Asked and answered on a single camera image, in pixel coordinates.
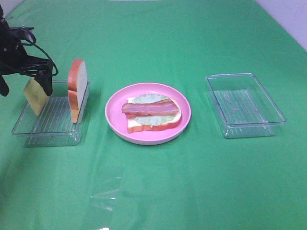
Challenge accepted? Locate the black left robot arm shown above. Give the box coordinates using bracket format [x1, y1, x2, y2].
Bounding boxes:
[0, 9, 59, 96]

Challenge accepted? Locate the yellow cheese slice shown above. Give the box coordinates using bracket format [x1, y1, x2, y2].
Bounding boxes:
[24, 77, 49, 116]

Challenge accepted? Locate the pink round plate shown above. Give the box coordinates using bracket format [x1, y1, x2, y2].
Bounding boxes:
[105, 82, 191, 145]

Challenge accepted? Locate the clear plastic tray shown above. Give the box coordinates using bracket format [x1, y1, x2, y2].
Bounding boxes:
[205, 73, 286, 138]
[12, 80, 90, 148]

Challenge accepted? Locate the tray bacon strip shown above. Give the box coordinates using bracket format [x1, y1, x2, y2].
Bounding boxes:
[121, 99, 179, 116]
[125, 114, 138, 119]

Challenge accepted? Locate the green tablecloth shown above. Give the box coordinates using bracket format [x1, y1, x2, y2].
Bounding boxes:
[0, 0, 307, 230]

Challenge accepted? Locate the tray bread slice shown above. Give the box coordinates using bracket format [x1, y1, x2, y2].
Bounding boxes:
[126, 96, 183, 134]
[68, 58, 88, 123]

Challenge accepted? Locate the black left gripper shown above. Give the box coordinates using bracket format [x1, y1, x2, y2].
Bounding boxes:
[0, 26, 54, 97]

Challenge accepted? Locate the clear right plastic tray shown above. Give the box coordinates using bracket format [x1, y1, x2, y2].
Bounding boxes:
[205, 73, 286, 138]

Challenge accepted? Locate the green lettuce leaf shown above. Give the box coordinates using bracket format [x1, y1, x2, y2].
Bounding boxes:
[127, 93, 182, 128]

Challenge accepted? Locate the clear left plastic tray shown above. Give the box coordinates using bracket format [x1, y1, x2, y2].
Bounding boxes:
[12, 80, 90, 148]

